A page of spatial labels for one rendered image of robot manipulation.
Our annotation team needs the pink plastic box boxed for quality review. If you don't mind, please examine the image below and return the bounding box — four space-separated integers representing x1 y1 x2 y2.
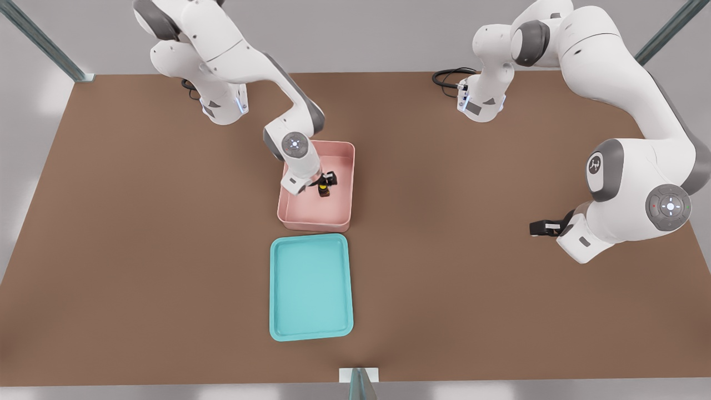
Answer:
277 140 356 233

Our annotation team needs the silver frame post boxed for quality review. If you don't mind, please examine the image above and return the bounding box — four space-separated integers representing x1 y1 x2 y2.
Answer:
339 367 379 400
634 0 711 66
0 0 95 83

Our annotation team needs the pale blue-green tray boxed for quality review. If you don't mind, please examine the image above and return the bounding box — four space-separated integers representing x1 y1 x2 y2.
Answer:
269 233 354 342

